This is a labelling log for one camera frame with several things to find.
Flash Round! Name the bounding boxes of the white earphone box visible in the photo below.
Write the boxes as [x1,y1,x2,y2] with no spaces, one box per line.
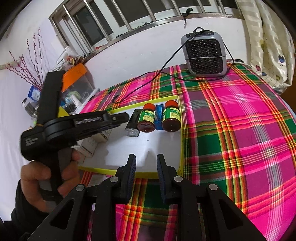
[75,137,98,158]

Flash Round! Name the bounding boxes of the brown jar orange lid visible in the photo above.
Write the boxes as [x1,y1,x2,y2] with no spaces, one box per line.
[162,100,181,132]
[137,103,156,133]

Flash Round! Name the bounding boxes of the blue translucent small box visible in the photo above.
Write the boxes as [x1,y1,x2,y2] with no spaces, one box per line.
[154,104,164,131]

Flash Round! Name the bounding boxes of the green white medicine box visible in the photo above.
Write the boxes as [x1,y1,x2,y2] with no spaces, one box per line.
[92,129,112,143]

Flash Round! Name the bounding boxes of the person's left hand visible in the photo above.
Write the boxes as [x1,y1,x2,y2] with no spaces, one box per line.
[21,149,80,213]

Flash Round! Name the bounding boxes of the shallow yellow-green tray box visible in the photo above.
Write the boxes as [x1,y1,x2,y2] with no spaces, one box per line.
[77,94,185,179]

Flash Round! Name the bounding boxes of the yellow-green box lid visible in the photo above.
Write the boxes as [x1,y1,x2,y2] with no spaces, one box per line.
[58,106,69,118]

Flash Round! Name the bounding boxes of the clear plastic storage box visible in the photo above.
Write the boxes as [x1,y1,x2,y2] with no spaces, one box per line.
[61,75,94,114]

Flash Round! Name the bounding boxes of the orange plastic bin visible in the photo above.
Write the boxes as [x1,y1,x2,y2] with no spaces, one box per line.
[62,63,87,92]

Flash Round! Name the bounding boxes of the red twig branches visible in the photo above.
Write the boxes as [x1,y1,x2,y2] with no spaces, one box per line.
[1,29,48,91]

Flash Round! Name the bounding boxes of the pink plaid tablecloth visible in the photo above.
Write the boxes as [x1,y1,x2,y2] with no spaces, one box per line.
[83,64,295,240]

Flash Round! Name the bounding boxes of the small grey space heater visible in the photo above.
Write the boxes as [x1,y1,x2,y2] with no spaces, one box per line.
[181,29,227,78]

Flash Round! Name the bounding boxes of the cream patterned curtain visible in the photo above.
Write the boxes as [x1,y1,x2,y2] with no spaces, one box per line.
[237,0,295,94]

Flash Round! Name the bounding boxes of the black heater power cable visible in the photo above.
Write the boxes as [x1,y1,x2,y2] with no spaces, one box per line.
[112,26,235,104]

